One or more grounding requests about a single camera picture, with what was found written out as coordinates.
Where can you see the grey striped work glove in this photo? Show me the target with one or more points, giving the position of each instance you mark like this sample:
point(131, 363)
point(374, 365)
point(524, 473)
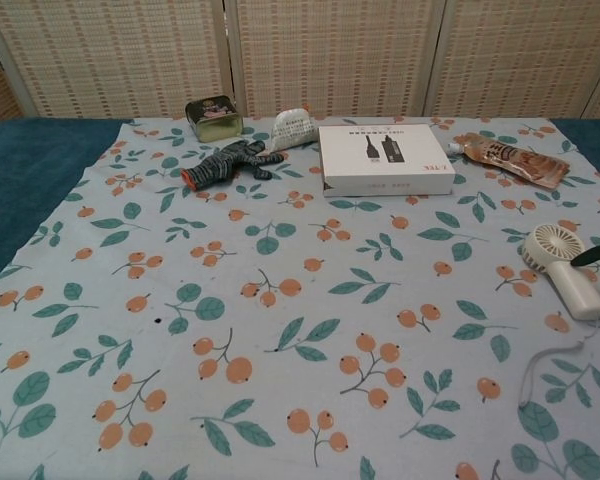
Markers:
point(225, 162)

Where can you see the woven bamboo folding screen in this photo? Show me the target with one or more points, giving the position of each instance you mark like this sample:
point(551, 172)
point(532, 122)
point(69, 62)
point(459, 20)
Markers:
point(300, 55)

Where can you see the white folded cloth pouch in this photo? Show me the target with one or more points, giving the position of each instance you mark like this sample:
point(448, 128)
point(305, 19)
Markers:
point(291, 131)

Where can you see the green gold square tin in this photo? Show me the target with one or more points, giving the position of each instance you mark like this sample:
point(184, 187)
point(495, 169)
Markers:
point(215, 122)

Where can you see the floral fruit print tablecloth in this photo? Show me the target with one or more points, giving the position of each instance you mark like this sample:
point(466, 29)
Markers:
point(280, 325)

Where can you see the small white handheld fan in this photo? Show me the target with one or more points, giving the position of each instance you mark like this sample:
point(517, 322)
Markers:
point(565, 280)

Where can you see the orange spouted drink pouch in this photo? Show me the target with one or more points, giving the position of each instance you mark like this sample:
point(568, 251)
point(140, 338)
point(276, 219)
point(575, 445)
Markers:
point(517, 159)

